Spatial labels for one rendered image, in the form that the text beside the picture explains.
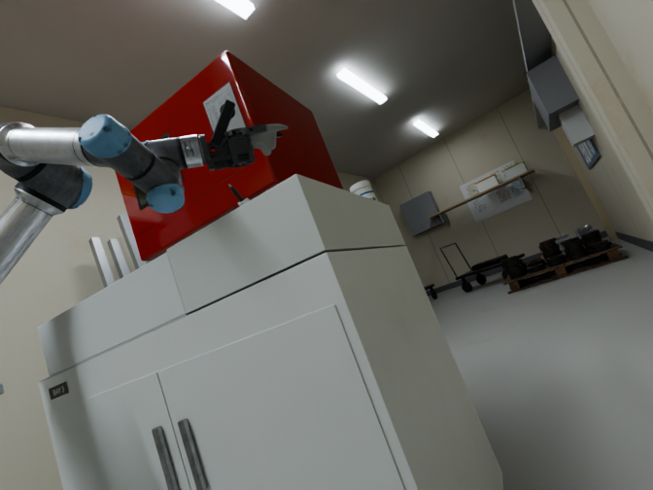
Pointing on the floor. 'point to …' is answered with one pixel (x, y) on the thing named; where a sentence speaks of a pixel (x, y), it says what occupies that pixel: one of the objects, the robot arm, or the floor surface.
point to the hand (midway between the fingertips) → (280, 128)
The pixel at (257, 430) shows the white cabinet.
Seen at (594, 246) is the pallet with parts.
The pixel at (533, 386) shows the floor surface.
